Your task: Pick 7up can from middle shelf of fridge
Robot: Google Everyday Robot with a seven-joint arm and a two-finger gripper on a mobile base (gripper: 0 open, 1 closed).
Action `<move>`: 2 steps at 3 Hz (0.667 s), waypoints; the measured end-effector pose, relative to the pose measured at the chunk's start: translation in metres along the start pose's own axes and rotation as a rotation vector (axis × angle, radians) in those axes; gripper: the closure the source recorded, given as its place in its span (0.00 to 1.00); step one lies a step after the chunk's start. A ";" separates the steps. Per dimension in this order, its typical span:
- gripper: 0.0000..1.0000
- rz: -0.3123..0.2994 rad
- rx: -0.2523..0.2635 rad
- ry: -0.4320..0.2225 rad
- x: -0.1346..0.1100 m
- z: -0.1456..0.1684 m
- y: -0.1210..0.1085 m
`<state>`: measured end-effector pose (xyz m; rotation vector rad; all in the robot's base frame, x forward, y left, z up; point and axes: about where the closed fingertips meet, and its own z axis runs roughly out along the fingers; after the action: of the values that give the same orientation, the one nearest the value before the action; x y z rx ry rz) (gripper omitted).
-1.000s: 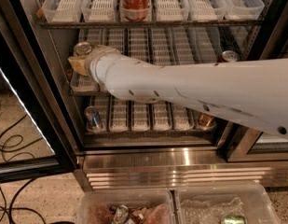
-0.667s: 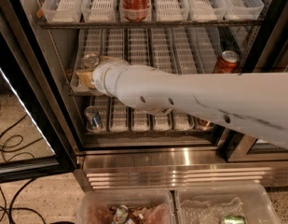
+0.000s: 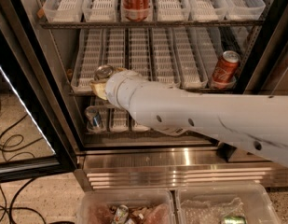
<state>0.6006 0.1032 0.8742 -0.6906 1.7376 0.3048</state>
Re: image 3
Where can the green white 7up can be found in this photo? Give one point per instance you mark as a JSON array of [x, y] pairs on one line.
[[103, 72]]

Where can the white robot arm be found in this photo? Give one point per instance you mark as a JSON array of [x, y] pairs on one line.
[[254, 123]]

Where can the blue silver can bottom shelf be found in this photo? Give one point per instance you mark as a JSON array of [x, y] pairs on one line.
[[95, 122]]

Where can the red coke can top shelf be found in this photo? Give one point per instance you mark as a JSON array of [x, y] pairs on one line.
[[136, 10]]

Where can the red coke can shelf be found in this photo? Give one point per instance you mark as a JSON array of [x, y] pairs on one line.
[[136, 10], [225, 69]]

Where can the steel fridge base grille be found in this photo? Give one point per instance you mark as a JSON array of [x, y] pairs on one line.
[[171, 169]]

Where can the open glass fridge door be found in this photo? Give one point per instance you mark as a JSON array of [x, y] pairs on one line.
[[35, 129]]

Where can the red coke can middle shelf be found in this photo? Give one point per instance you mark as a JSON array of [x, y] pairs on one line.
[[225, 69]]

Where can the can in left bin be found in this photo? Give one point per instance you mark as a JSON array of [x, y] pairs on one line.
[[121, 215]]

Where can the green can in right bin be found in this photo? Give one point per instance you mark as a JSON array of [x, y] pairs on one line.
[[233, 220]]

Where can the left clear plastic bin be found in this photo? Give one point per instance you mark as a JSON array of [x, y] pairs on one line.
[[127, 206]]

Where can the clear plastic bin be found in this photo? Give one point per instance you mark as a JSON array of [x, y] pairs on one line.
[[209, 203], [127, 206]]

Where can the right clear plastic bin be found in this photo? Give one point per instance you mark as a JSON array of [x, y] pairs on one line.
[[209, 203]]

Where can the bottom wire shelf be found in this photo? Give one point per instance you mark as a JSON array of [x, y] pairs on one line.
[[149, 134]]

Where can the wire shelf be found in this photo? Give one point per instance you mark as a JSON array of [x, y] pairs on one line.
[[149, 134], [147, 24], [205, 90]]

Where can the top wire shelf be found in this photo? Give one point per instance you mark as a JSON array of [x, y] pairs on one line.
[[147, 24]]

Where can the middle wire shelf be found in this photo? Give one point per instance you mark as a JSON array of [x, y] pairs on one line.
[[205, 90]]

